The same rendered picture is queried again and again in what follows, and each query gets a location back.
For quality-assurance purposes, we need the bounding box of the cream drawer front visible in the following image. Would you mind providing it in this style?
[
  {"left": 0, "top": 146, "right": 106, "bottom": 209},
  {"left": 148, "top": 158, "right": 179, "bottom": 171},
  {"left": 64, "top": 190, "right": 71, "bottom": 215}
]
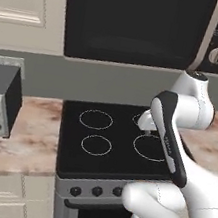
[{"left": 0, "top": 166, "right": 59, "bottom": 211}]

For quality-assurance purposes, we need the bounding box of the grey wall outlet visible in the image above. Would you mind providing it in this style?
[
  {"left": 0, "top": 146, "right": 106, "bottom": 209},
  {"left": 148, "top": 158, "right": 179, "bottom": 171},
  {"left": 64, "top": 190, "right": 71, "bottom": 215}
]
[{"left": 0, "top": 53, "right": 29, "bottom": 81}]

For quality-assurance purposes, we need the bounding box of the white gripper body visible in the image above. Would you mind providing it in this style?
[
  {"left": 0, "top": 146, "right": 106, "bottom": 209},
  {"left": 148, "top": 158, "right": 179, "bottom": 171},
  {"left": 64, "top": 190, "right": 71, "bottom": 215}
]
[{"left": 136, "top": 107, "right": 161, "bottom": 135}]

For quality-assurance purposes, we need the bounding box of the cream wall cupboard door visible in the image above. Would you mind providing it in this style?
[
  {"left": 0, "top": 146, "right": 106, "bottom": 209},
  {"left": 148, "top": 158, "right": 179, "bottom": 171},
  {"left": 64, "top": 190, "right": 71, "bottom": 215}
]
[{"left": 0, "top": 0, "right": 74, "bottom": 61}]

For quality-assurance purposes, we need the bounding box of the black microwave oven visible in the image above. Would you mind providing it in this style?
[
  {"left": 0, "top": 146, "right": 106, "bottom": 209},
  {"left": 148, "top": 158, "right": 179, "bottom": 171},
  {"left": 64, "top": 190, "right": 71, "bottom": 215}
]
[{"left": 53, "top": 0, "right": 218, "bottom": 84}]

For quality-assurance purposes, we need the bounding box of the grey toaster oven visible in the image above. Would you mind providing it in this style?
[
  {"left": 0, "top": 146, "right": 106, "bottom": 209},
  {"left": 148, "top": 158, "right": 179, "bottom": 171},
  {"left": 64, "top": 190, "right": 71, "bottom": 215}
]
[{"left": 0, "top": 62, "right": 30, "bottom": 143}]

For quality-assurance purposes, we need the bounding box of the black microwave door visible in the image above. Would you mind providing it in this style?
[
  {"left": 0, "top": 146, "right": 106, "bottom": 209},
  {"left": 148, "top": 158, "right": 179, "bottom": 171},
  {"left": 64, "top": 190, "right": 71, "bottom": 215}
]
[{"left": 53, "top": 0, "right": 218, "bottom": 82}]

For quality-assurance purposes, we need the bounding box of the silver oven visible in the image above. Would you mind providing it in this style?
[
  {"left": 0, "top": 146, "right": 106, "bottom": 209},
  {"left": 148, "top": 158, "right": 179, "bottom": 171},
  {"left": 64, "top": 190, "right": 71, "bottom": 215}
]
[{"left": 47, "top": 162, "right": 144, "bottom": 218}]

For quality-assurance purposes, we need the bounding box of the silver microwave door handle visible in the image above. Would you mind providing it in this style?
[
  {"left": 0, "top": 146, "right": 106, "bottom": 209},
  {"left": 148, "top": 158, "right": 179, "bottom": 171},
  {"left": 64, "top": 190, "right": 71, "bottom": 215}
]
[{"left": 187, "top": 0, "right": 218, "bottom": 76}]

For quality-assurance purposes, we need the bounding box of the black oven door handle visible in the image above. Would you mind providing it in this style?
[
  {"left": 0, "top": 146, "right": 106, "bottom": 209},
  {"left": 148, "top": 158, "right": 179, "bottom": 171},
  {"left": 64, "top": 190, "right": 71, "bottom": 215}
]
[{"left": 62, "top": 195, "right": 132, "bottom": 218}]

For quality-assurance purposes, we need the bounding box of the black oven knob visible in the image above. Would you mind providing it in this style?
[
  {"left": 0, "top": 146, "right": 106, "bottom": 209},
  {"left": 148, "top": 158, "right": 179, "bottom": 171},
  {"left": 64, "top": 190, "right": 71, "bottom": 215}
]
[
  {"left": 90, "top": 184, "right": 104, "bottom": 198},
  {"left": 68, "top": 185, "right": 83, "bottom": 198},
  {"left": 111, "top": 185, "right": 125, "bottom": 199}
]

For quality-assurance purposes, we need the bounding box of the white microwave knob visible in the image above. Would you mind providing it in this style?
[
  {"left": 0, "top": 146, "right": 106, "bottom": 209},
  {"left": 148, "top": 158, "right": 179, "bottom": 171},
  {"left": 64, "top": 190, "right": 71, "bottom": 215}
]
[{"left": 206, "top": 46, "right": 218, "bottom": 66}]

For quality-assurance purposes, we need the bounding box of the black hob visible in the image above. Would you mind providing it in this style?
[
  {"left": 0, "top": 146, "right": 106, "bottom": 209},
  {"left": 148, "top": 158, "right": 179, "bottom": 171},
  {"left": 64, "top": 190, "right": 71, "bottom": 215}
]
[{"left": 50, "top": 91, "right": 196, "bottom": 200}]

